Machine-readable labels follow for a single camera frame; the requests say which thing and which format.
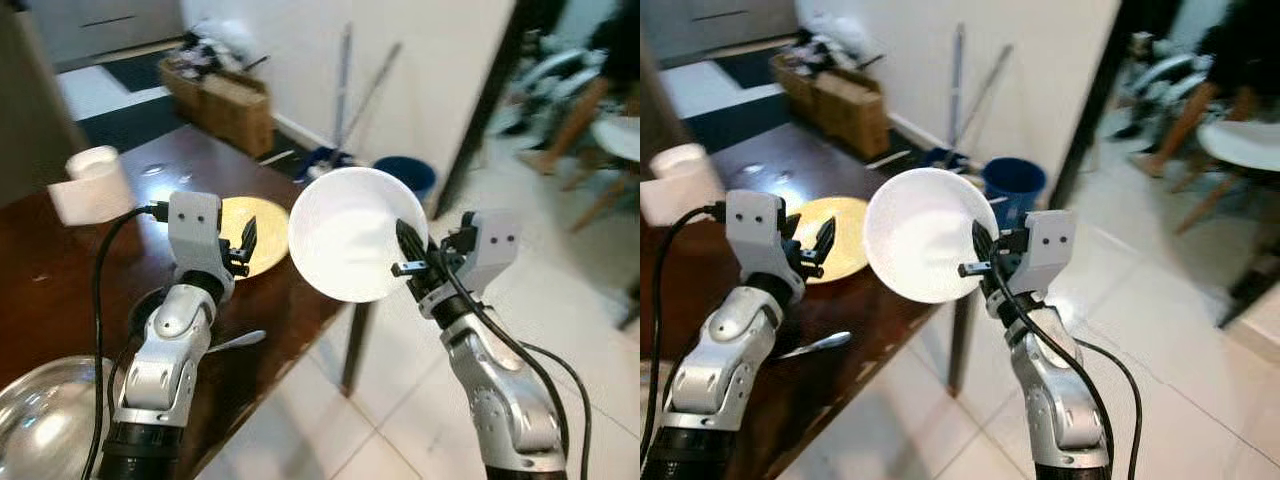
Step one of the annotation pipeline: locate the white and black machine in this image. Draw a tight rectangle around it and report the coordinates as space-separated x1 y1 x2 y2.
1113 30 1219 141
498 30 603 136

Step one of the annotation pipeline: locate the white round plate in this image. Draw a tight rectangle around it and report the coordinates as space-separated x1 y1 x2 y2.
288 167 429 304
864 167 999 304

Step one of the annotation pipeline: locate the dark floor mat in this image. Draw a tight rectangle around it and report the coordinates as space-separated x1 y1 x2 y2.
684 44 803 153
74 48 193 153

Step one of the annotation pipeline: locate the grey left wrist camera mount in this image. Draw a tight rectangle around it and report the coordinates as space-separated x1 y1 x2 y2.
166 190 237 299
724 188 805 301

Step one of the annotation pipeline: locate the brown cardboard box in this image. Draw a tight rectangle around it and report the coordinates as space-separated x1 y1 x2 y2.
769 52 892 160
158 55 277 159

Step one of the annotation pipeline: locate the blue plastic bucket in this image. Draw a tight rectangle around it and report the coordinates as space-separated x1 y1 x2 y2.
982 157 1048 232
373 155 439 204

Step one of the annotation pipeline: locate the white paper roll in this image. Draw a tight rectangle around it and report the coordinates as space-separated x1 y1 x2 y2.
48 146 137 227
640 143 724 228

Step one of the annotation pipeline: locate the gold round plate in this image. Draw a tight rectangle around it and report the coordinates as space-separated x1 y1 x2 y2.
795 196 870 285
218 196 294 281

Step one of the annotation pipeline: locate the person in dark clothes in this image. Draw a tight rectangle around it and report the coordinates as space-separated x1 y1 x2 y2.
518 0 641 178
1138 0 1280 180

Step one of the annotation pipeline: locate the dark furniture leg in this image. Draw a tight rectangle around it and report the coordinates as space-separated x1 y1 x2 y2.
1214 228 1280 332

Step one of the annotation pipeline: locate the dark door frame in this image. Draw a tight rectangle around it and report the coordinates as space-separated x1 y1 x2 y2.
1048 0 1153 213
433 0 549 219

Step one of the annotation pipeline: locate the white plastic bag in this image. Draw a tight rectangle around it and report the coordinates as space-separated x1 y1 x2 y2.
183 18 263 73
798 10 873 69

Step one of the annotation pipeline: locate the clear glass bowl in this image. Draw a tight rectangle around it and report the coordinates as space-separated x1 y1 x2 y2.
0 355 127 480

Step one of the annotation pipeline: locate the white chair with wooden legs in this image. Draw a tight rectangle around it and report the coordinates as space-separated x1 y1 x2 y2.
1172 118 1280 237
560 116 641 233

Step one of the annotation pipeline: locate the dark wooden table leg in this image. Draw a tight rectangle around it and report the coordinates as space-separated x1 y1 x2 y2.
944 294 978 397
339 300 374 397

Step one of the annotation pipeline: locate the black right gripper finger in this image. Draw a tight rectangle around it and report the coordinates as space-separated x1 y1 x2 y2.
971 219 1002 278
396 218 432 278

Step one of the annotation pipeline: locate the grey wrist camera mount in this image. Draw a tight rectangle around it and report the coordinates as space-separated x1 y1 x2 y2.
455 212 521 297
1018 210 1077 297
724 188 805 301
166 190 237 299

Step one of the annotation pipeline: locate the grey leaning broom pole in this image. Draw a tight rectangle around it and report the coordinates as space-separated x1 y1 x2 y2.
343 42 404 153
958 44 1014 153

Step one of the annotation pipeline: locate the grey cabinet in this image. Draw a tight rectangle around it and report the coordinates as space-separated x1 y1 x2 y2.
640 0 801 63
28 0 183 67

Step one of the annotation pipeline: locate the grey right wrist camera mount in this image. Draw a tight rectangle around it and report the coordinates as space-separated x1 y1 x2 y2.
455 212 521 297
1018 210 1077 297

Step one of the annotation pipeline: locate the grey mop with blue head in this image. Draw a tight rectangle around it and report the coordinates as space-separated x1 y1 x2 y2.
303 24 357 183
922 22 987 179

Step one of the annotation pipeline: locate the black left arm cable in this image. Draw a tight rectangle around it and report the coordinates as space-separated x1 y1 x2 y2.
641 202 729 471
82 202 171 480

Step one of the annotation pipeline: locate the silver metal spoon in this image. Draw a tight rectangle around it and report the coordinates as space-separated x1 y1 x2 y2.
775 331 853 362
205 330 268 357

